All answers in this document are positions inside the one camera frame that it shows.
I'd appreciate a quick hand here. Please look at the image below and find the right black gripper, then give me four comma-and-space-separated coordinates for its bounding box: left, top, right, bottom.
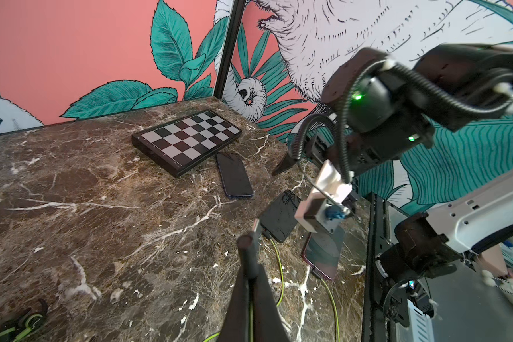
271, 123, 369, 202

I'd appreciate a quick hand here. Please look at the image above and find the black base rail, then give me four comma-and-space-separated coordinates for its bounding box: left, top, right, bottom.
361, 193, 409, 341

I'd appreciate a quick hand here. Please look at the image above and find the pink edged smartphone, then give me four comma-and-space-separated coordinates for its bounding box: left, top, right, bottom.
302, 227, 346, 281

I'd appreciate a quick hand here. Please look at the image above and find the black white chessboard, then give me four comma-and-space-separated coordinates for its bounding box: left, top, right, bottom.
131, 110, 242, 178

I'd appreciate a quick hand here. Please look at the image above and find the blue edged smartphone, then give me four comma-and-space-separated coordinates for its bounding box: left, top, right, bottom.
216, 152, 254, 199

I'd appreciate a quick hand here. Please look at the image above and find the right black corner post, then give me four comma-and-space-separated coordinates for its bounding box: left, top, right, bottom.
214, 0, 247, 100

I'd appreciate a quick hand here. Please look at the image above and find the black smartphone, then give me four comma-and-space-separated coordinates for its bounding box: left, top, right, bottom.
259, 190, 301, 243

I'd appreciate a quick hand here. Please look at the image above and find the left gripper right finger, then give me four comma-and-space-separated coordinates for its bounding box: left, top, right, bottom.
252, 264, 289, 342

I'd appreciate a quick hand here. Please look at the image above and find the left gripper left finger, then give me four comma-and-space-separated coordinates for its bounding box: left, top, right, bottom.
217, 268, 250, 342

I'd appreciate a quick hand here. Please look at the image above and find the white vented strip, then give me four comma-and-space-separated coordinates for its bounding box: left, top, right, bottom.
408, 308, 435, 342

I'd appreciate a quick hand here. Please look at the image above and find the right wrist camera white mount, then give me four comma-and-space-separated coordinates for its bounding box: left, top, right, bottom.
294, 160, 353, 235

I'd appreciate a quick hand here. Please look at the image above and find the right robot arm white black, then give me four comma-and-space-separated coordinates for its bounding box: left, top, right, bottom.
275, 44, 513, 318

